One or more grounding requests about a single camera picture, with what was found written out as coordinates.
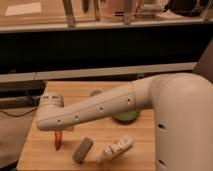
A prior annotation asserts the black cable on floor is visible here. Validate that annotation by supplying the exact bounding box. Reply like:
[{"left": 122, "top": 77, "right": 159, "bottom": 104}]
[{"left": 0, "top": 106, "right": 39, "bottom": 118}]

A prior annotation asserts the green bowl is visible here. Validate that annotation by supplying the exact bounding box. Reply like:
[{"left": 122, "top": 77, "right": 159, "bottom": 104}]
[{"left": 113, "top": 110, "right": 139, "bottom": 122}]

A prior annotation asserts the white paper sheet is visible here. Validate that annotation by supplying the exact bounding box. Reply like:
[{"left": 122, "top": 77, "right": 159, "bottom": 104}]
[{"left": 5, "top": 2, "right": 41, "bottom": 16}]

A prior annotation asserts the red pepper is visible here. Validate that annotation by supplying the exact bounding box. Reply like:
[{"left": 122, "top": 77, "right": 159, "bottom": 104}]
[{"left": 55, "top": 131, "right": 62, "bottom": 150}]

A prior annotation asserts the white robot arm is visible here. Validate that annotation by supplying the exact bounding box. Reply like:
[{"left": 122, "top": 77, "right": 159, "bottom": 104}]
[{"left": 36, "top": 73, "right": 213, "bottom": 171}]

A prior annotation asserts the grey stone block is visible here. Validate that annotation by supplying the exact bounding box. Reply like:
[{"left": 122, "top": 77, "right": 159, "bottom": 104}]
[{"left": 72, "top": 137, "right": 93, "bottom": 163}]

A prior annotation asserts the white plastic bottle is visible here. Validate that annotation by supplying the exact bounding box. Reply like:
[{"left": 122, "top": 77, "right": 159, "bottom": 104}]
[{"left": 96, "top": 135, "right": 133, "bottom": 164}]

